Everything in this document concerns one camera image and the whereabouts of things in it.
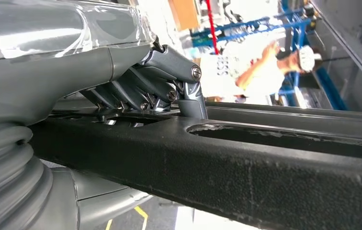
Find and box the brown cardboard box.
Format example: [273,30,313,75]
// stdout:
[168,0,201,32]

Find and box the red barrier belt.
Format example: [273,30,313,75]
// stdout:
[205,0,220,55]

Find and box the person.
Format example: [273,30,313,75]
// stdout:
[200,39,324,99]

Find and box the blue metal rack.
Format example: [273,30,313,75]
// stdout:
[190,0,349,111]

